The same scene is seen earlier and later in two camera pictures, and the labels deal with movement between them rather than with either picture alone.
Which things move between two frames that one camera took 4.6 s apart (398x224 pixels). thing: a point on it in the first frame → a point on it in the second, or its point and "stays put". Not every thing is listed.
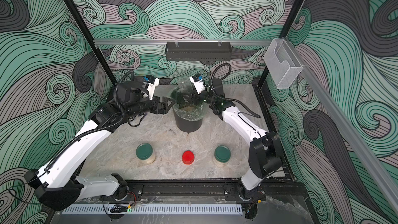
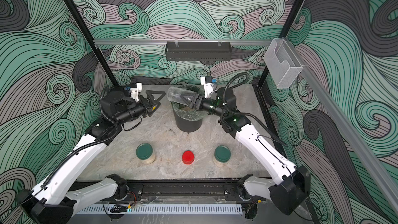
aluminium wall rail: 182,41 stays put
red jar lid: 188,157 stays put
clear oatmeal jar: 185,89 → 173,95
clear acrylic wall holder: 282,63 stays put
